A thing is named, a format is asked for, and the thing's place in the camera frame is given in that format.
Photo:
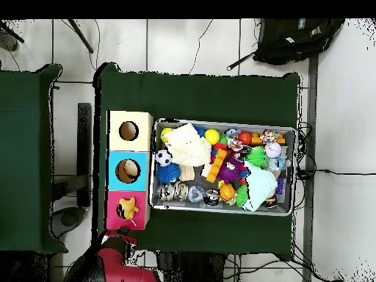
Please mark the grey oval base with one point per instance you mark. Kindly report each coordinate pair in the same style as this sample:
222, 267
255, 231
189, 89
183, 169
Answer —
69, 218

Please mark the black upright panel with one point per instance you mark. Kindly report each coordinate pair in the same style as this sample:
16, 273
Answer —
84, 147

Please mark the blue spiky ball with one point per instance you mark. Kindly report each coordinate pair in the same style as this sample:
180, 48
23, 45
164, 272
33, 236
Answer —
168, 173

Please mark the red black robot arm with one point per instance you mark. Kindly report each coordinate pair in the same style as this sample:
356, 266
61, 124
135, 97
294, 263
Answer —
117, 270

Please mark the yellow seamed ball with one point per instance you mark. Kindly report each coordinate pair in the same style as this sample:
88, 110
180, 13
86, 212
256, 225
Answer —
212, 137

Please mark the silver mesh bin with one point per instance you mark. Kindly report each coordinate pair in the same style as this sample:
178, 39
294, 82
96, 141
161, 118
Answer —
176, 202

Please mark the orange toy basketball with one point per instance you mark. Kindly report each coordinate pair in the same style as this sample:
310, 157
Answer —
227, 192

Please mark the dark green table cloth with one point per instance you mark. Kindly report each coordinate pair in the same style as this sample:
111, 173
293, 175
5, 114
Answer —
191, 97
23, 147

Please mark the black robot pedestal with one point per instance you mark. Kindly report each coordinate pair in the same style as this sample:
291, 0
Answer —
194, 268

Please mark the brown plush dog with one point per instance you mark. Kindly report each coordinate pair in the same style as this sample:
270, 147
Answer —
128, 208

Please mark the cream waffle cloth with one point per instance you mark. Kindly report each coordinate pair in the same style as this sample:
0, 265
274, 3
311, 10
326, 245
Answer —
188, 145

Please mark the black white soccer ball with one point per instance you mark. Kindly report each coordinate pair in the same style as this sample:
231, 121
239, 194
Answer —
163, 158

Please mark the wooden box three holes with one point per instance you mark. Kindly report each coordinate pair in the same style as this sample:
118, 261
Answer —
117, 182

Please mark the purple spiky monster toy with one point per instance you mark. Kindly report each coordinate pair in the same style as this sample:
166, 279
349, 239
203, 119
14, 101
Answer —
230, 170

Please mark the white baseball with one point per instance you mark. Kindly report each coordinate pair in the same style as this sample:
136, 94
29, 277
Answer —
273, 150

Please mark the black backpack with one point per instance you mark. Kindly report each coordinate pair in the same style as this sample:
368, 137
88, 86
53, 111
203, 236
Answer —
293, 41

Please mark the mint green waffle cloth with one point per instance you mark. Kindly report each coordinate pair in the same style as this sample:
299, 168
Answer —
260, 185

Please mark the grey metal rail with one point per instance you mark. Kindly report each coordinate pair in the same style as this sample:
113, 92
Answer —
311, 102

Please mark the orange toy building block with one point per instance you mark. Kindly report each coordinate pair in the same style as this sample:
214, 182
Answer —
216, 166

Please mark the black tripod leg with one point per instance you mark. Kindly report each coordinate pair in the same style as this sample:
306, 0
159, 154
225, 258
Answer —
13, 33
80, 36

